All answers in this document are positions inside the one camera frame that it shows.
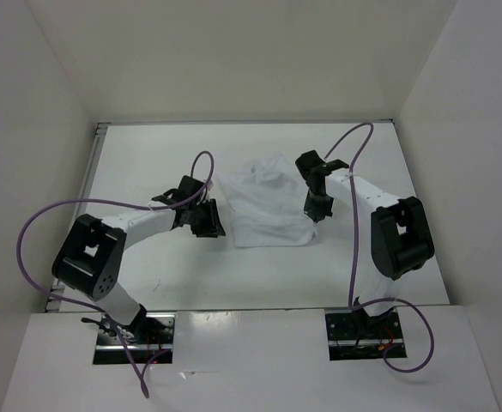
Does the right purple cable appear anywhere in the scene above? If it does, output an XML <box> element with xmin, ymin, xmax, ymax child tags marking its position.
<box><xmin>323</xmin><ymin>123</ymin><xmax>436</xmax><ymax>373</ymax></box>

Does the white skirt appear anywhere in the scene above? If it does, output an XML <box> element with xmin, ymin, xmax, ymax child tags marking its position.
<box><xmin>217</xmin><ymin>152</ymin><xmax>317</xmax><ymax>248</ymax></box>

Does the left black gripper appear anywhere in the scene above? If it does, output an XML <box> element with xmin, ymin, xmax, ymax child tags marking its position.
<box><xmin>187</xmin><ymin>197</ymin><xmax>226</xmax><ymax>238</ymax></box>

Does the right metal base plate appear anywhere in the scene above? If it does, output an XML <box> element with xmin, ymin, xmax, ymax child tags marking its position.
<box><xmin>324</xmin><ymin>310</ymin><xmax>407</xmax><ymax>361</ymax></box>

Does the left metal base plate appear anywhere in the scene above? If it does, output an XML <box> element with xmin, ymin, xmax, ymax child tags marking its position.
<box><xmin>93</xmin><ymin>313</ymin><xmax>176</xmax><ymax>366</ymax></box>

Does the metal base plate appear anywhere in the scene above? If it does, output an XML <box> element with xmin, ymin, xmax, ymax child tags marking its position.
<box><xmin>324</xmin><ymin>310</ymin><xmax>407</xmax><ymax>361</ymax></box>
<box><xmin>93</xmin><ymin>313</ymin><xmax>176</xmax><ymax>366</ymax></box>

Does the aluminium table frame rail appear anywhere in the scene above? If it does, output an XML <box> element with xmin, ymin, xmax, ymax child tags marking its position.
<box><xmin>44</xmin><ymin>119</ymin><xmax>396</xmax><ymax>312</ymax></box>

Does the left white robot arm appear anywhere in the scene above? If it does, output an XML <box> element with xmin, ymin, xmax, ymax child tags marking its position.
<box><xmin>51</xmin><ymin>175</ymin><xmax>226</xmax><ymax>343</ymax></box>

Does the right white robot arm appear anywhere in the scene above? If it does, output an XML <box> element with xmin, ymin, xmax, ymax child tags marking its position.
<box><xmin>295</xmin><ymin>150</ymin><xmax>434</xmax><ymax>337</ymax></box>

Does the purple cable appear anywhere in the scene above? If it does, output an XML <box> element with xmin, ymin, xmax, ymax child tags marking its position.
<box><xmin>16</xmin><ymin>150</ymin><xmax>215</xmax><ymax>400</ymax></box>
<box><xmin>323</xmin><ymin>123</ymin><xmax>436</xmax><ymax>373</ymax></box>

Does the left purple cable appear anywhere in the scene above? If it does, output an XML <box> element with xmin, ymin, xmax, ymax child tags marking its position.
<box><xmin>16</xmin><ymin>150</ymin><xmax>215</xmax><ymax>400</ymax></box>

